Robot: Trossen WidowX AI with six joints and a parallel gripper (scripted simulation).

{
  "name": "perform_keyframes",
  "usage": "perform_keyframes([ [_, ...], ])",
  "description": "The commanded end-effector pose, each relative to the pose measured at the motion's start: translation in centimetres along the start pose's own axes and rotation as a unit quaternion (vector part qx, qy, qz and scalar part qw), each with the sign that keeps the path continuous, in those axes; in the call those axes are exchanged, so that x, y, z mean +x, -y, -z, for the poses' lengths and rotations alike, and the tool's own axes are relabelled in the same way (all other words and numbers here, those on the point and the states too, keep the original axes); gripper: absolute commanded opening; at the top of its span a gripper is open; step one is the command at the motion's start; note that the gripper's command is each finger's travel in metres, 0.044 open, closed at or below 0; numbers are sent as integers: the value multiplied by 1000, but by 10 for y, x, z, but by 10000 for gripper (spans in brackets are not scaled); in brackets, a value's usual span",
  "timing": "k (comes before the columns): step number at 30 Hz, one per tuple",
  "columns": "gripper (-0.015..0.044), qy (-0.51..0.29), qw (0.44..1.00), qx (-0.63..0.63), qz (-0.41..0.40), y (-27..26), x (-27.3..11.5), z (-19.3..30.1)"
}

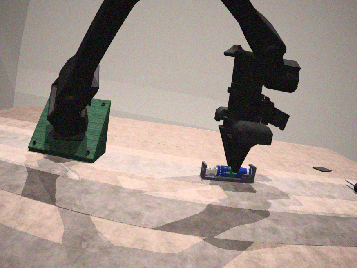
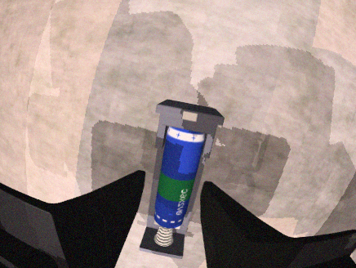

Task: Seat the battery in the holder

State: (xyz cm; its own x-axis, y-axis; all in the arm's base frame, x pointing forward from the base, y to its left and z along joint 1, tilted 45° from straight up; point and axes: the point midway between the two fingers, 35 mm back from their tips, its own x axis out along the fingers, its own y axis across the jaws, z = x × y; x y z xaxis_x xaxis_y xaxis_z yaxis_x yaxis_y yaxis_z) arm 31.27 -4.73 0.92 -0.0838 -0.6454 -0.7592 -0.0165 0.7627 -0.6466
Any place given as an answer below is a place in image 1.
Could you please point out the blue cylindrical battery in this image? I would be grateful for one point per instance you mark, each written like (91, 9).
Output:
(225, 171)

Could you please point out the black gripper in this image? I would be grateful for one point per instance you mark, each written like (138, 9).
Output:
(241, 129)

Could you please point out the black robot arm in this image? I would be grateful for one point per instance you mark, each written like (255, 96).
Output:
(78, 80)

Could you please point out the black battery holder with spring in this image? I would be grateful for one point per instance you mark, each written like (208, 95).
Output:
(206, 173)

